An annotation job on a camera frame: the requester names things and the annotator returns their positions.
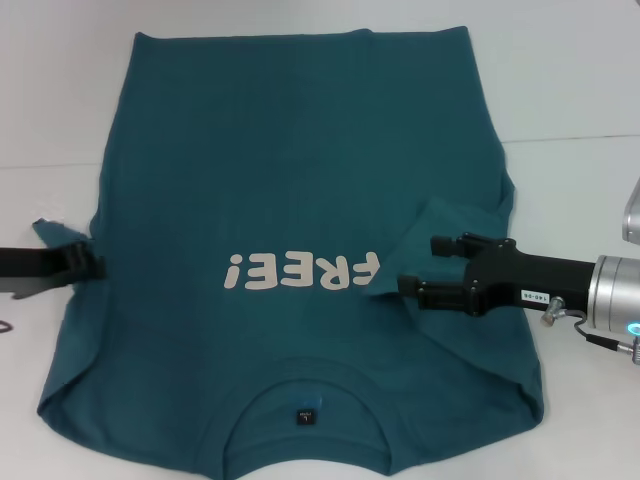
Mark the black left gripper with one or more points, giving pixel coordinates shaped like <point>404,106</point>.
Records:
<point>30,265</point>

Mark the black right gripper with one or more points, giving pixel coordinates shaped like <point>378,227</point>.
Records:
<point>530,280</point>

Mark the teal FREE print T-shirt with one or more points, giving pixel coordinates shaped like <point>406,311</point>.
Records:
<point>300,150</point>

